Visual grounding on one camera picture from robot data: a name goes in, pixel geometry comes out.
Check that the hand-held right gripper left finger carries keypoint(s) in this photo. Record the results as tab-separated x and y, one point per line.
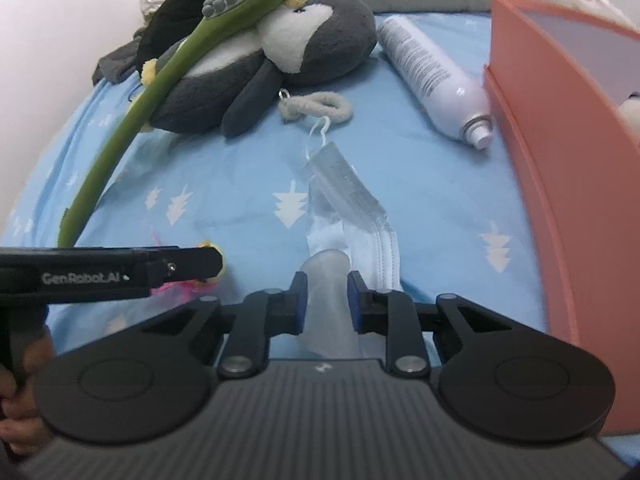
300	305

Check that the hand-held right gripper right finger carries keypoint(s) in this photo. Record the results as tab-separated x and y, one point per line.
354	305

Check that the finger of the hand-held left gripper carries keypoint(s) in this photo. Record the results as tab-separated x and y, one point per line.
195	262

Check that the face mask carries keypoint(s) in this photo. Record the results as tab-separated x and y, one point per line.
360	220

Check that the salmon pink box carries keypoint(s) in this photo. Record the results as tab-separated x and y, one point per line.
565	210

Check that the person's left hand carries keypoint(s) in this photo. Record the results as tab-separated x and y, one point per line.
20	430

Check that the green massage stick grey knobs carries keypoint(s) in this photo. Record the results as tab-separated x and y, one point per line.
165	80

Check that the dark grey cloth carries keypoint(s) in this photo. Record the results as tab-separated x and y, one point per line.
115	67

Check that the white spray bottle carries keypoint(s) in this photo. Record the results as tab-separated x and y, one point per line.
425	70

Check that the black cloth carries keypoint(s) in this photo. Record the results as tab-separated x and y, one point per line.
170	10

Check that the grey white penguin plush toy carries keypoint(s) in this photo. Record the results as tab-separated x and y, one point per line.
325	35

